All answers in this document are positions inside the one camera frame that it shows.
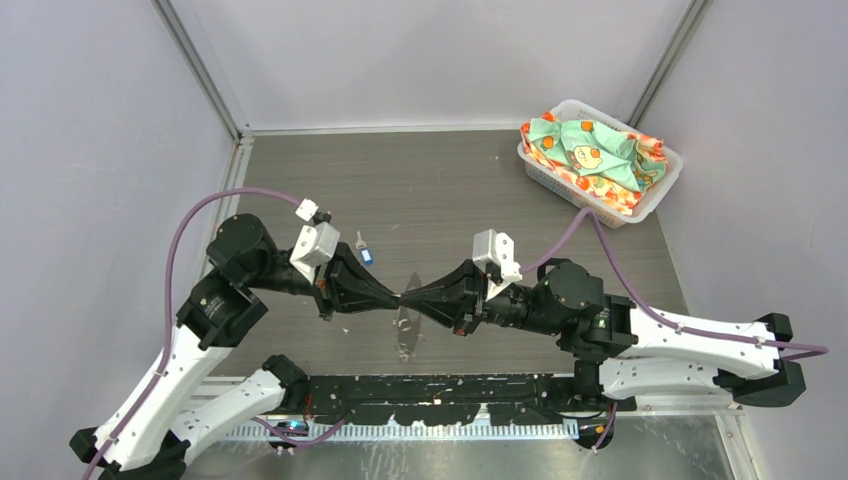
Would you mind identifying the colourful printed cloth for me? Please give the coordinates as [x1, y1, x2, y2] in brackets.
[520, 112, 668, 216]

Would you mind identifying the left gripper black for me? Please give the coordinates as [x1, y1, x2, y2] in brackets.
[250, 239, 399, 318]

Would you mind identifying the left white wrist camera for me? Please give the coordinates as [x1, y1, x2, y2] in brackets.
[289, 222, 340, 283]

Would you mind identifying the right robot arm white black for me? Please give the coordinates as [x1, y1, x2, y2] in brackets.
[399, 258, 806, 411]

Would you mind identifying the blue capped key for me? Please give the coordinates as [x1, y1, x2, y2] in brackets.
[355, 231, 374, 266]

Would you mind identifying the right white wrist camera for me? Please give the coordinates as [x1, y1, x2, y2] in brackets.
[471, 229, 523, 285]

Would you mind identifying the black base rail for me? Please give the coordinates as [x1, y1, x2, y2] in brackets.
[272, 374, 609, 426]

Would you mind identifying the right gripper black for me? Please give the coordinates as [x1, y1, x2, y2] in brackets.
[398, 256, 563, 335]

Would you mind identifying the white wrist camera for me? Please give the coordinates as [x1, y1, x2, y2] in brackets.
[471, 229, 523, 285]
[289, 222, 340, 283]

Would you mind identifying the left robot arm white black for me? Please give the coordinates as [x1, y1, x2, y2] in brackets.
[70, 214, 399, 479]

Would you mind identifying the white plastic basket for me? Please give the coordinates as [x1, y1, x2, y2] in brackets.
[517, 99, 683, 228]

